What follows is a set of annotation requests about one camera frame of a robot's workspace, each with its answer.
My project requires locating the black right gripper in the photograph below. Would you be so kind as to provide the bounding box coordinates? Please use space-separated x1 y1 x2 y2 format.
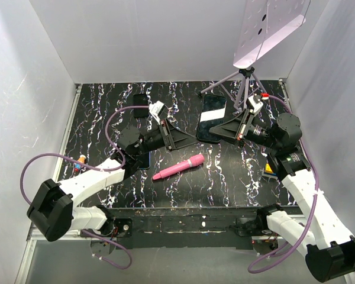
209 108 280 151

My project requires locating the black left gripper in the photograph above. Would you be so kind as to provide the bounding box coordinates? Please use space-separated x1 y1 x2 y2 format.
133 118 200 157

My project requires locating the blue smartphone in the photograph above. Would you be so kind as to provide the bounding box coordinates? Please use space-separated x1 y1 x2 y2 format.
139 152 151 170

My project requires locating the black phone case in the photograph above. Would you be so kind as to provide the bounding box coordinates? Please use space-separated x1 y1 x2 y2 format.
133 93 149 118

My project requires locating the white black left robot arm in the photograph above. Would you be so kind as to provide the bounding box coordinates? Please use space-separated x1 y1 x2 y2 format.
27 120 197 241

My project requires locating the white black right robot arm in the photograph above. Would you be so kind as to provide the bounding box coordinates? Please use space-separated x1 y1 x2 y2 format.
209 109 355 283

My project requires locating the pink cylindrical tool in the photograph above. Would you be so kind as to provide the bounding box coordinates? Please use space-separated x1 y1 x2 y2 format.
152 154 205 180

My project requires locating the lilac tripod stand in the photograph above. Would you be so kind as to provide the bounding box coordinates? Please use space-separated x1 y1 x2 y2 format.
198 67 266 112

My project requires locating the yellow and blue toy brick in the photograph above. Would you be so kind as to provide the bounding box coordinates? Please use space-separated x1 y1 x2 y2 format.
262 163 277 179

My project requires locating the small colourful toy figure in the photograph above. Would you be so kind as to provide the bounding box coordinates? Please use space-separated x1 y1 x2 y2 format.
73 154 86 173

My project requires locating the lilac perforated board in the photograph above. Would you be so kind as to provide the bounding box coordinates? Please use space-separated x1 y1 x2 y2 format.
233 0 311 69

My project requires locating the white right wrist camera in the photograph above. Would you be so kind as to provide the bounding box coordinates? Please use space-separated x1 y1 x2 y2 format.
246 93 269 115

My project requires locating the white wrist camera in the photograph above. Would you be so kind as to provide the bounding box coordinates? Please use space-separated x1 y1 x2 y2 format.
149 101 168 124
246 93 269 115

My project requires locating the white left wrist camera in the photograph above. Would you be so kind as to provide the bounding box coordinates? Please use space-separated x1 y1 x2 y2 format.
149 101 168 124

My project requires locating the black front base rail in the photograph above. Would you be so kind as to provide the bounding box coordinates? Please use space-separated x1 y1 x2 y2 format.
79 206 285 252

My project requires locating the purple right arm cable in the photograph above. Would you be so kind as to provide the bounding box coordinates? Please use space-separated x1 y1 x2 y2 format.
247 95 320 274

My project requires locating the aluminium frame rail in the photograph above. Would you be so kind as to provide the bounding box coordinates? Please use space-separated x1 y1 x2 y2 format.
28 216 86 242

